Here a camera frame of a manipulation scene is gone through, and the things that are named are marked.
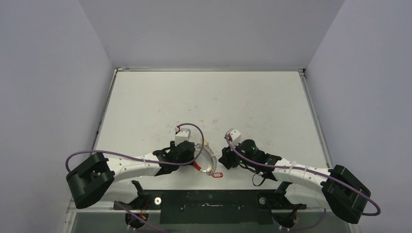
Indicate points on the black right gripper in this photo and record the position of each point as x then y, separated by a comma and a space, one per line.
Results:
227, 157

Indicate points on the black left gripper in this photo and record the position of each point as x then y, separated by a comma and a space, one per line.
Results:
190, 159

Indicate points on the red key tag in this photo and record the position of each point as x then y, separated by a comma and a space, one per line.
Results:
217, 175

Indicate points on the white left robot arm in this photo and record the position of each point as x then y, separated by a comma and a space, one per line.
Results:
89, 181

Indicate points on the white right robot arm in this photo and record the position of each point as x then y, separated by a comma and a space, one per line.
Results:
335, 189

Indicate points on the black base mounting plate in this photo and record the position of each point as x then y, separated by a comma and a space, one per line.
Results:
214, 206

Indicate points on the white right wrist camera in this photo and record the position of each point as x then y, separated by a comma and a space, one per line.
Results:
233, 136

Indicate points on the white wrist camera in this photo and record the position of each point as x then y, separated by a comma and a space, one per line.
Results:
181, 135
233, 136

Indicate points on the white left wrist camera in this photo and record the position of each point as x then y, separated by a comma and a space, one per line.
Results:
181, 135

